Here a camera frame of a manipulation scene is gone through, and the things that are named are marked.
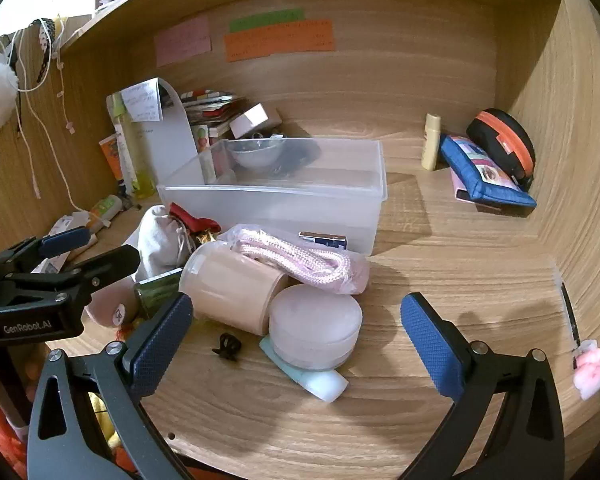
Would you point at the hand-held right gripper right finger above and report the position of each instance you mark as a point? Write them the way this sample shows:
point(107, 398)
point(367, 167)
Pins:
point(430, 345)

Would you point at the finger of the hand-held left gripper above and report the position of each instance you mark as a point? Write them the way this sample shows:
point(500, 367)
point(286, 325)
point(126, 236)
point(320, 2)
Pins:
point(110, 265)
point(65, 240)

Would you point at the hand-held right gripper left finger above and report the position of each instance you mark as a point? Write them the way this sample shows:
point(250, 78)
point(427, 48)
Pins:
point(160, 345)

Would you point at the red velvet pouch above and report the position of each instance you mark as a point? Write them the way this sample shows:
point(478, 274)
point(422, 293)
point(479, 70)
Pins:
point(190, 220)

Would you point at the clear plastic storage box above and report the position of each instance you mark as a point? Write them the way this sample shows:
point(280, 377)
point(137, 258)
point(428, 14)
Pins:
point(280, 205)

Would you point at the wooden desktop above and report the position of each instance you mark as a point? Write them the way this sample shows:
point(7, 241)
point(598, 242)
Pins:
point(430, 270)

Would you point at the white paper packet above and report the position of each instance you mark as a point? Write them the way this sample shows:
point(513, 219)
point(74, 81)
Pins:
point(72, 220)

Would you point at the beige round plush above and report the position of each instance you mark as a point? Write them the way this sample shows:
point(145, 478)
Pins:
point(110, 305)

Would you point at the green orange tube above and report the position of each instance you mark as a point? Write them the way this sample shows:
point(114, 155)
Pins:
point(105, 210)

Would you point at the dark green box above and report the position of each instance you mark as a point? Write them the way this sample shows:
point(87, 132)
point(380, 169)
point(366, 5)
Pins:
point(155, 292)

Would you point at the black hair clip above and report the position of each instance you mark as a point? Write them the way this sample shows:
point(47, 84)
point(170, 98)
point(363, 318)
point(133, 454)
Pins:
point(226, 346)

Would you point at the beige tape roll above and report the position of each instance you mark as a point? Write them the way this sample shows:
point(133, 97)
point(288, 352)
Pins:
point(225, 285)

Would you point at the yellow plush toy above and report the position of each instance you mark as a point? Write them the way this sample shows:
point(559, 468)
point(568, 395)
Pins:
point(104, 420)

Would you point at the orange book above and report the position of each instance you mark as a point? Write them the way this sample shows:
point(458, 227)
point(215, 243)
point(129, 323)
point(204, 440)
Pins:
point(111, 157)

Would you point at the yellow green bottle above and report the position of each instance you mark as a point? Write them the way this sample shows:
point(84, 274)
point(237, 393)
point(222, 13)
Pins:
point(132, 160)

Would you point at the light green tube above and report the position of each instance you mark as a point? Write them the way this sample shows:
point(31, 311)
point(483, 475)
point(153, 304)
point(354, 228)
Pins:
point(325, 385)

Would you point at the pale pink round jar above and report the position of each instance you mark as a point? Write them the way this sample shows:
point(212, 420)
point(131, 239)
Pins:
point(315, 325)

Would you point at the white handwritten paper sheet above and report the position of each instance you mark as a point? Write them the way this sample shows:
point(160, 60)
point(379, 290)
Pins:
point(172, 145)

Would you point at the small dark blue box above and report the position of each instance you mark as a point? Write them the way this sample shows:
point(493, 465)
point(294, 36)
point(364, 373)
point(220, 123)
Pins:
point(322, 241)

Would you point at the fruit print box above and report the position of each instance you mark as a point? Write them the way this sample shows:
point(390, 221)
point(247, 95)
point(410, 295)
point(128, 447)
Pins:
point(201, 139)

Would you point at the pink paw toy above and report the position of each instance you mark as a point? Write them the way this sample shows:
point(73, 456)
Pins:
point(590, 370)

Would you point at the blue zipper pouch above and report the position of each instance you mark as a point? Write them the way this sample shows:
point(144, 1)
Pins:
point(485, 175)

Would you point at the glass bowl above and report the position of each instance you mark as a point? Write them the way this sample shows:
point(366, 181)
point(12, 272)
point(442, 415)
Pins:
point(255, 152)

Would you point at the stack of small boxes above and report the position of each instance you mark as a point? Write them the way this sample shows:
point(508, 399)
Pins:
point(212, 107)

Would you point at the small yellow bottle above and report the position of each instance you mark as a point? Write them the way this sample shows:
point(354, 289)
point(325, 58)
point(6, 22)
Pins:
point(431, 142)

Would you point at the small white box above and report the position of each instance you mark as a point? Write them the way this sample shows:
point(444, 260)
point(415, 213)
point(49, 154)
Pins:
point(252, 120)

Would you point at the black orange round case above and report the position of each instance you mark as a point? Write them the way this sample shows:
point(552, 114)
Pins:
point(505, 140)

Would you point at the pink paper note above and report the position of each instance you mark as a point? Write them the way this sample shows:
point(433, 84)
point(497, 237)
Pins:
point(182, 40)

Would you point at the orange paper note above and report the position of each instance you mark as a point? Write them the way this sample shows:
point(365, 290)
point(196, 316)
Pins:
point(280, 40)

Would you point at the green paper note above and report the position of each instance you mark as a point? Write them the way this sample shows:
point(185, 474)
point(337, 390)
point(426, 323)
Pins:
point(265, 20)

